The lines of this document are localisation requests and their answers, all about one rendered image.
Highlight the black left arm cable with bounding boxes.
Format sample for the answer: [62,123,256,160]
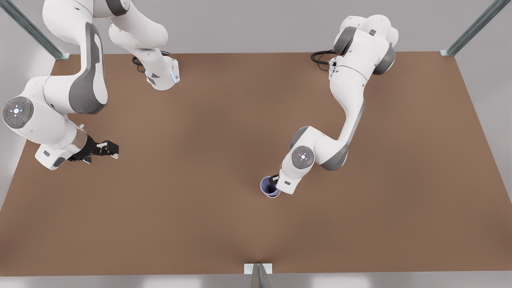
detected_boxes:
[311,50,337,72]

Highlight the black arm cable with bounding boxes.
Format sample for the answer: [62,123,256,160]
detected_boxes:
[132,51,171,73]
[311,50,337,72]

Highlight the purple cup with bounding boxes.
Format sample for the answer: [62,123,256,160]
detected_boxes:
[260,176,281,198]

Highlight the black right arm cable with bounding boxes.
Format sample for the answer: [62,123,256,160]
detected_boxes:
[132,51,171,73]

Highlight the silver frame post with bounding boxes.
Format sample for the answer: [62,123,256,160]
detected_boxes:
[440,0,512,57]
[244,263,273,288]
[0,0,70,60]

